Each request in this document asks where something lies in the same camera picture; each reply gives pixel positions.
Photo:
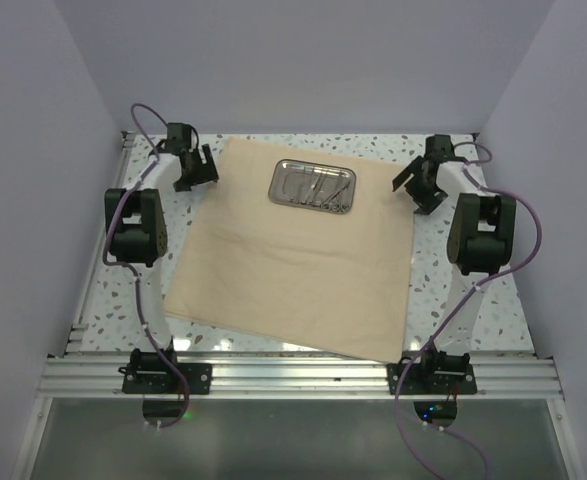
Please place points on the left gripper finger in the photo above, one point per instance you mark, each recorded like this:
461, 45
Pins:
208, 166
189, 180

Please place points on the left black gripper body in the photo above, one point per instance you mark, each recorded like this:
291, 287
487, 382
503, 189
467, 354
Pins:
196, 159

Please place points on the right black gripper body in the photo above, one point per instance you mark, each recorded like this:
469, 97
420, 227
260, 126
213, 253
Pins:
418, 179

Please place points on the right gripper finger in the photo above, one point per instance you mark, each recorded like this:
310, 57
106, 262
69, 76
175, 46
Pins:
426, 198
413, 169

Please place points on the steel instrument tray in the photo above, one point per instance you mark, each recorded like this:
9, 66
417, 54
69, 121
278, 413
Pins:
305, 185

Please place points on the beige cloth wrap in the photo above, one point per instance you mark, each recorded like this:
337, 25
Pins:
334, 282

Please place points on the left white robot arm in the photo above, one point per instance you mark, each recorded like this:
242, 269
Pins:
136, 231

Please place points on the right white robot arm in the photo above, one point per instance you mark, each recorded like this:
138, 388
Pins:
480, 239

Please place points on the steel scissors in tray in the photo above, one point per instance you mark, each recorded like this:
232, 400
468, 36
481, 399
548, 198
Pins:
333, 202

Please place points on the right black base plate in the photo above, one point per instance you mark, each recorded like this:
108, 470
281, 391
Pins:
439, 373

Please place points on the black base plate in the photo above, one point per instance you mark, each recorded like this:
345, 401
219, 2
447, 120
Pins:
439, 373
147, 374

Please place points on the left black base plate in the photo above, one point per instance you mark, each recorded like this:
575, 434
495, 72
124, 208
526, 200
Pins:
147, 374

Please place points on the aluminium rail frame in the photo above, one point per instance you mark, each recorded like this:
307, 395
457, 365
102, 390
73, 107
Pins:
245, 366

